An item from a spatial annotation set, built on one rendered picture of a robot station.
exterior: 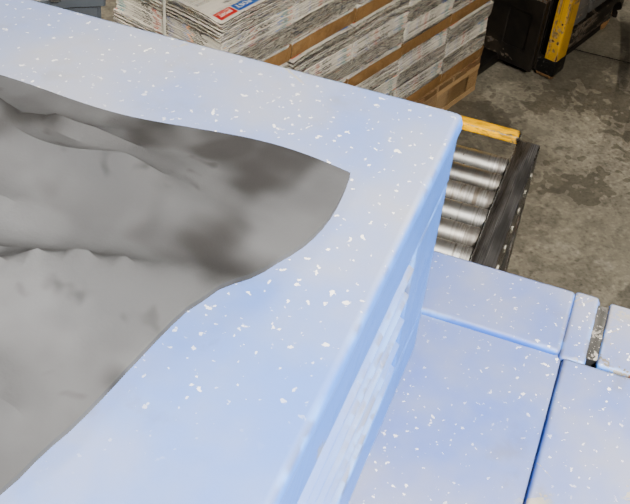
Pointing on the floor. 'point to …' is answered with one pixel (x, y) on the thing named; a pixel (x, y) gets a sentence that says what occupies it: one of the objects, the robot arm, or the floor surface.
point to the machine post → (608, 338)
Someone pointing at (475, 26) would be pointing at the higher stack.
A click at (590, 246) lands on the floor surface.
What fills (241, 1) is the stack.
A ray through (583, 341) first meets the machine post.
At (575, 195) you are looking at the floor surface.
